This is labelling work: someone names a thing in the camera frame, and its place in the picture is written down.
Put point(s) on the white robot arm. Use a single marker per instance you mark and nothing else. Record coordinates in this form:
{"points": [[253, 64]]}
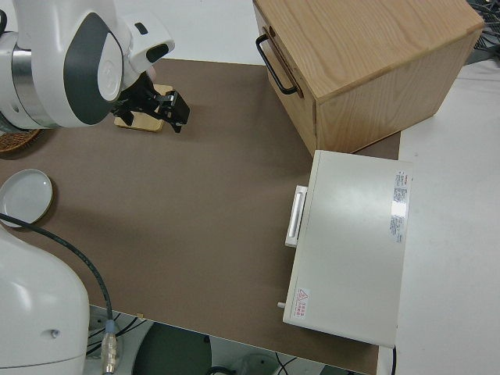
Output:
{"points": [[35, 297]]}

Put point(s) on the wooden drawer cabinet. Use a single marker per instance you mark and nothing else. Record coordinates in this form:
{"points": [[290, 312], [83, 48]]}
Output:
{"points": [[371, 39]]}

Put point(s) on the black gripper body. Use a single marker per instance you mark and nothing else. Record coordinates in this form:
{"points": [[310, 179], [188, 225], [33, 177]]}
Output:
{"points": [[138, 95]]}

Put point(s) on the white toaster oven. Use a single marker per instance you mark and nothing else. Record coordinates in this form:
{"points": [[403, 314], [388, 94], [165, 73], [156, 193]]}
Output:
{"points": [[351, 234]]}

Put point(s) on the wooden mug rack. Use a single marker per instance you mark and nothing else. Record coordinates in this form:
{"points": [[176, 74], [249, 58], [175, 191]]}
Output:
{"points": [[146, 124]]}

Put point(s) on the gray round plate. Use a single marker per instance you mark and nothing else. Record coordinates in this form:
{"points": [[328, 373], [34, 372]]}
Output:
{"points": [[27, 193]]}

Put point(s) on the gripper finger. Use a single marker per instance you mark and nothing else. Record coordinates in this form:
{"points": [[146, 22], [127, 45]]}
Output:
{"points": [[124, 116], [177, 109]]}

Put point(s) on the round wicker basket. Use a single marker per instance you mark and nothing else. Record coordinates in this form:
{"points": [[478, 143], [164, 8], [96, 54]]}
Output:
{"points": [[15, 141]]}

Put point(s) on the dark round pedestal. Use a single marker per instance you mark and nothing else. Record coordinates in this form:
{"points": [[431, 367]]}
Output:
{"points": [[172, 351]]}

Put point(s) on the brown table mat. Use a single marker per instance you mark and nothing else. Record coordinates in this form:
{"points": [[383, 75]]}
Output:
{"points": [[195, 195]]}

